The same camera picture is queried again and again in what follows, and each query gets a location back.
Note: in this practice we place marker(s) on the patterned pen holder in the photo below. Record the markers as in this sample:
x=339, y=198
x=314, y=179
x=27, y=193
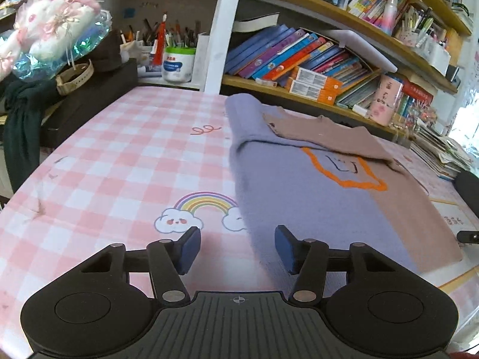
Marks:
x=409, y=37

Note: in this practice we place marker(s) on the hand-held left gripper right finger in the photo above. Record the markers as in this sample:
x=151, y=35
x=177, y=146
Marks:
x=286, y=248

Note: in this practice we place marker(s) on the white organizer with pens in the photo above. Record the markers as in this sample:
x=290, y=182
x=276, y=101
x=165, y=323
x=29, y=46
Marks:
x=423, y=22

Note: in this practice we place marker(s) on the row of thin books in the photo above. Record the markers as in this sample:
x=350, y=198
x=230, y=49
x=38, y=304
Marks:
x=402, y=106

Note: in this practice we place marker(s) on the stack of magazines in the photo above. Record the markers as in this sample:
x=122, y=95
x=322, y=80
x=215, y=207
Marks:
x=438, y=153

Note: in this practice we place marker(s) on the small black device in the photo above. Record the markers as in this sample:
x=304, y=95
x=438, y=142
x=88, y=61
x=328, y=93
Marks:
x=453, y=76

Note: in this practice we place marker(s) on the dark brown cloth item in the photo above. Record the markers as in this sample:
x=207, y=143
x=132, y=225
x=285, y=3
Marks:
x=106, y=48

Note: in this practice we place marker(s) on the white pen box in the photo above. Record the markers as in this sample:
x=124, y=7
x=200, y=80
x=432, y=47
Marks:
x=438, y=58

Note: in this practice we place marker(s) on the thick red book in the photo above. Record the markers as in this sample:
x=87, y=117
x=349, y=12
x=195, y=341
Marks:
x=419, y=91

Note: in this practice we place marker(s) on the red stick ornament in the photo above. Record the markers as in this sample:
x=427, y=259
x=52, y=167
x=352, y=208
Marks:
x=159, y=48

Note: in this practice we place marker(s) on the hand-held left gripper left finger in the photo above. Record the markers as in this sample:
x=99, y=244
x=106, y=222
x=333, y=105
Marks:
x=189, y=248

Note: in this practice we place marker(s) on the bunch of pencils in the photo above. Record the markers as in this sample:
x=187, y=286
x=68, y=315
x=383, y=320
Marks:
x=179, y=37

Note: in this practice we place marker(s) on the white jar with green rim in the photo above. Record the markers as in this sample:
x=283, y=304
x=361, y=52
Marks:
x=179, y=67

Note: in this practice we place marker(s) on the black box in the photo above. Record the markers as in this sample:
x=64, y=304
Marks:
x=93, y=104

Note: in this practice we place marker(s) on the orange and white box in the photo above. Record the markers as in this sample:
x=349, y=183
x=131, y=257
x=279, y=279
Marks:
x=310, y=91
x=314, y=77

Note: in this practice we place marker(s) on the plush toy bouquet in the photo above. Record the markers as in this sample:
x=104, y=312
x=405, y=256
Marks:
x=48, y=30

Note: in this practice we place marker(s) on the beige wrist watch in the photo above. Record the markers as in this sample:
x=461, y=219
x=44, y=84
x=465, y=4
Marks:
x=78, y=78

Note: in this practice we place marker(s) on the colourful bead ornament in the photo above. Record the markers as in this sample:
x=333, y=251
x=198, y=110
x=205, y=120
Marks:
x=423, y=114

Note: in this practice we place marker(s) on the pink cartoon tumbler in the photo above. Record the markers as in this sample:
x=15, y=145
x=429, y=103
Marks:
x=385, y=101

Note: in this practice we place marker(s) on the pink checkered cartoon desk mat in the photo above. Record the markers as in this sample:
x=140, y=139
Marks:
x=131, y=157

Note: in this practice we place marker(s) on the white flat board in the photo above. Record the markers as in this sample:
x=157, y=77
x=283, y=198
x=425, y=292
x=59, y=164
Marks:
x=359, y=43

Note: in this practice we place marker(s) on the pastel rainbow bottle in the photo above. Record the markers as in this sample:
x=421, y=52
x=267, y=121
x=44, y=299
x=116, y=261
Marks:
x=389, y=17

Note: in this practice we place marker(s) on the dark green cloth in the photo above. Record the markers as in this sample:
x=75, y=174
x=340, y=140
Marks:
x=22, y=127

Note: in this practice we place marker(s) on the row of large picture books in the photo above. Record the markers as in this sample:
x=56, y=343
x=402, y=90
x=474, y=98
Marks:
x=269, y=52

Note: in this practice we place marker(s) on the white and wood bookshelf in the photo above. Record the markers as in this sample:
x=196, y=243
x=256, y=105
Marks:
x=220, y=26

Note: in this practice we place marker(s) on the brown and purple knit sweater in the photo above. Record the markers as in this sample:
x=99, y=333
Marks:
x=284, y=187

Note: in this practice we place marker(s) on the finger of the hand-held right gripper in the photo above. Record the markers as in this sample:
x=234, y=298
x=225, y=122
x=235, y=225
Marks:
x=469, y=236

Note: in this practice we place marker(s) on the thick black book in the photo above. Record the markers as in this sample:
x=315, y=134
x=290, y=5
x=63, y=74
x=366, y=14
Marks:
x=258, y=22

